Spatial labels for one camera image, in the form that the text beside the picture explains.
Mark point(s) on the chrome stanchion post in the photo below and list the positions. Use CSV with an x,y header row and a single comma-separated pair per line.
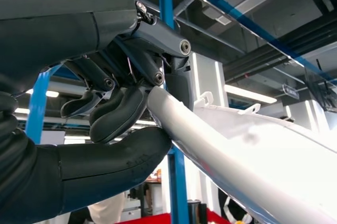
x,y
196,213

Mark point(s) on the ceiling light strip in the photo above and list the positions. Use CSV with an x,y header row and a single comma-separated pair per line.
x,y
51,93
249,94

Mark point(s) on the red barrier belt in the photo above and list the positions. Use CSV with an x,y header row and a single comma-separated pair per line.
x,y
215,217
147,219

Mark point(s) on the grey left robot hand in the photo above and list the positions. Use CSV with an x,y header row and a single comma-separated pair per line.
x,y
65,23

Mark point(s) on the blue metal shelf rack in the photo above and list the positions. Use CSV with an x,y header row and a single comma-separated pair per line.
x,y
179,187

